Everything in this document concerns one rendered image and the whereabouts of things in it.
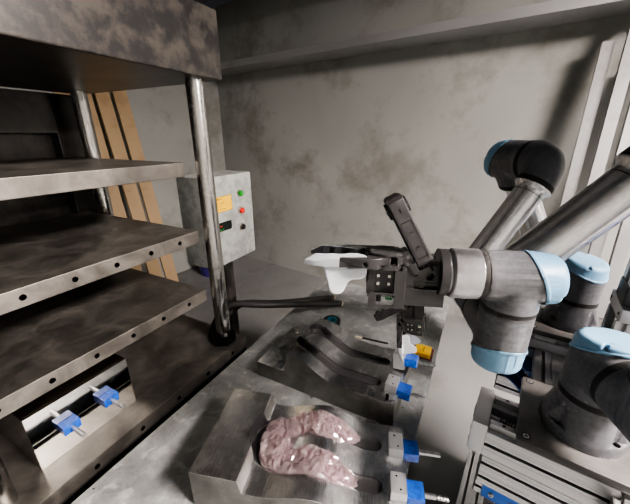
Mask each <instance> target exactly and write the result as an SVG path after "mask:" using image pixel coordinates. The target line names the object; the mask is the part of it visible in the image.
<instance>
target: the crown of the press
mask: <svg viewBox="0 0 630 504"><path fill-rule="evenodd" d="M189 77H193V78H201V79H204V82H212V81H221V80H222V72H221V61H220V50H219V39H218V28H217V17H216V11H215V10H214V9H212V8H210V7H207V6H205V5H203V4H202V0H0V86H1V87H11V88H21V89H31V90H41V91H51V92H60V93H70V92H69V91H84V92H87V94H94V93H103V92H113V91H123V90H133V89H143V88H153V87H163V86H173V85H182V84H185V80H184V78H189Z"/></svg>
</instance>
